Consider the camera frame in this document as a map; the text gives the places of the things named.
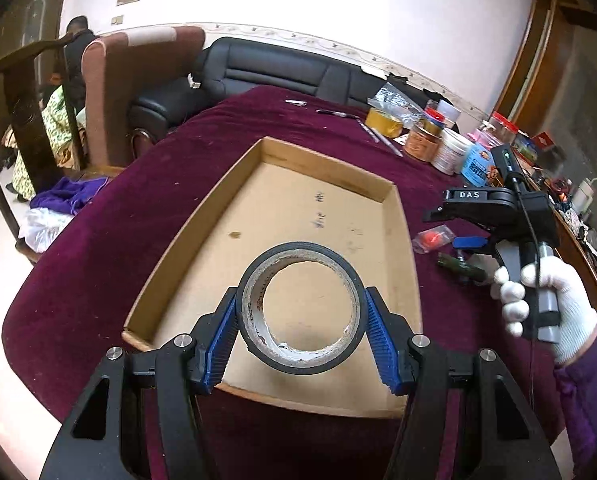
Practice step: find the yellow tape roll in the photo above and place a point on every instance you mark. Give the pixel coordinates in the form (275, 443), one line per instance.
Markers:
(386, 124)

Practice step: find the white gloved right hand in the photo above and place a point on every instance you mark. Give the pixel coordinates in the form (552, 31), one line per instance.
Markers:
(559, 284)

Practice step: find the black tape roll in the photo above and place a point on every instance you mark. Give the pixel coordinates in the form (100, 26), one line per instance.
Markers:
(301, 308)

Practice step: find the brown upholstered armchair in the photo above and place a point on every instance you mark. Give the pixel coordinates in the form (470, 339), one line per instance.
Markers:
(117, 67)

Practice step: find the purple sleeved right forearm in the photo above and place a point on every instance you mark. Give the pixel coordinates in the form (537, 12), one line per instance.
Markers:
(577, 385)

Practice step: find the white labelled tub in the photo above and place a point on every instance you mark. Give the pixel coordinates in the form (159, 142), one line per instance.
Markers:
(451, 153)

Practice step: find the blue cartoon label jar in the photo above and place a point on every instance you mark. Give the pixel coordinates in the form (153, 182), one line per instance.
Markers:
(477, 165)

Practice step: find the black silver pen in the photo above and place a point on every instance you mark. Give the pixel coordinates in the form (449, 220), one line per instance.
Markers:
(336, 113)

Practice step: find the maroon velvet tablecloth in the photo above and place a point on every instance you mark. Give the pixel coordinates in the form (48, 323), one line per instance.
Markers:
(71, 308)

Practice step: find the small white pen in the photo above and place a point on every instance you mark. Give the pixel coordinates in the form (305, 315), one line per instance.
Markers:
(367, 130)

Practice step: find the person in dark clothes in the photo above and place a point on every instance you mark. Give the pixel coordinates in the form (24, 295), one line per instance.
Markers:
(83, 36)

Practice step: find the purple cloth on chair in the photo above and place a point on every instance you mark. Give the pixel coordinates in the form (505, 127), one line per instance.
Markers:
(69, 196)

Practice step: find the dark wooden chair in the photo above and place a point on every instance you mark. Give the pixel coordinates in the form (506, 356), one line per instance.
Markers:
(17, 69)

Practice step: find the cardboard tray box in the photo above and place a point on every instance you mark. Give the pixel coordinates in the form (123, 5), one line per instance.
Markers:
(278, 192)

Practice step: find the orange labelled jar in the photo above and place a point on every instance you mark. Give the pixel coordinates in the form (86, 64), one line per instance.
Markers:
(423, 140)

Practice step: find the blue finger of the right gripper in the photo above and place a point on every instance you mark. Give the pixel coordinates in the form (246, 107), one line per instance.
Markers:
(471, 243)

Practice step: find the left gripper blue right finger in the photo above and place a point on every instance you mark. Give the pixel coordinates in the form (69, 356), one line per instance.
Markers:
(388, 335)

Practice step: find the black leather sofa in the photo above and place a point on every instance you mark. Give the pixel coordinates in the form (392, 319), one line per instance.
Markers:
(232, 66)

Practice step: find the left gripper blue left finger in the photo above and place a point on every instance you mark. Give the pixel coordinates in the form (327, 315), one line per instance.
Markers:
(214, 336)

